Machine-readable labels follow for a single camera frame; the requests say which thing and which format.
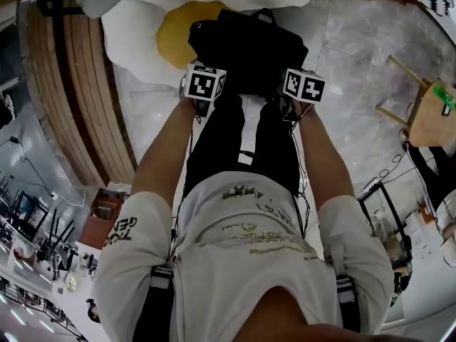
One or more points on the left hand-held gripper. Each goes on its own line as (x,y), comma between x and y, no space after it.
(203,82)

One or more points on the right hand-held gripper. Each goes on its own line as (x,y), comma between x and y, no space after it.
(306,85)

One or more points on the black backpack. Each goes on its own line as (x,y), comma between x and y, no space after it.
(249,48)

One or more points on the white daisy-shaped plush cushion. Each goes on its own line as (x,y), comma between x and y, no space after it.
(139,30)

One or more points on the person's left forearm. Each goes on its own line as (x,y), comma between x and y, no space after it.
(164,155)

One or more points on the person's right forearm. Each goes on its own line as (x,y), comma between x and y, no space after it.
(327,162)

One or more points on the wooden slatted platform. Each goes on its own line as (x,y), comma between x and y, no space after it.
(85,112)

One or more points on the round wooden stool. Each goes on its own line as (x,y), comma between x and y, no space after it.
(431,127)

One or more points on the green toy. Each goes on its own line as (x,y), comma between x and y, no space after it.
(445,96)

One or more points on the brown wooden box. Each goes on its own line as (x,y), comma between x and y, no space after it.
(103,216)

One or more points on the person's white t-shirt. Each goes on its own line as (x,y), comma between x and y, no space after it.
(242,262)

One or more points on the white power strip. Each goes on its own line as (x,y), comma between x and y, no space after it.
(54,196)

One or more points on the person's chin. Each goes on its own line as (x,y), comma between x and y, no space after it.
(285,315)

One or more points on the black metal frame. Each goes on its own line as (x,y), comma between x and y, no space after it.
(392,212)

